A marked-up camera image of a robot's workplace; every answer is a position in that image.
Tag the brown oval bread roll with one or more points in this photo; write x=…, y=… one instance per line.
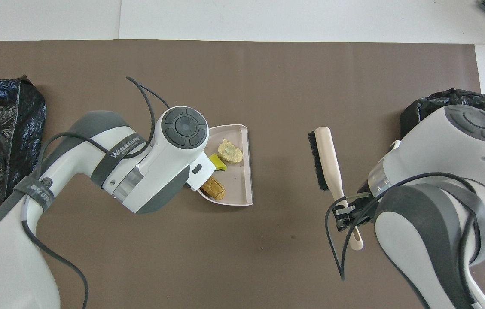
x=214, y=189

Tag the pale bread piece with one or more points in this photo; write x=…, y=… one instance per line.
x=230, y=151

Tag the beige hand brush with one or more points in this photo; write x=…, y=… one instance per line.
x=328, y=159

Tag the small yellow sponge wedge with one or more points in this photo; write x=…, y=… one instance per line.
x=216, y=162

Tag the brown table mat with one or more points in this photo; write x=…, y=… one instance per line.
x=268, y=73

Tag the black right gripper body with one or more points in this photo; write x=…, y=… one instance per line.
x=363, y=211

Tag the beige plastic dustpan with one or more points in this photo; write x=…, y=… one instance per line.
x=240, y=180

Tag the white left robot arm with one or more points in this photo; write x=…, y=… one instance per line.
x=169, y=159

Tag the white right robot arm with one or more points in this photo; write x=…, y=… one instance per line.
x=452, y=146

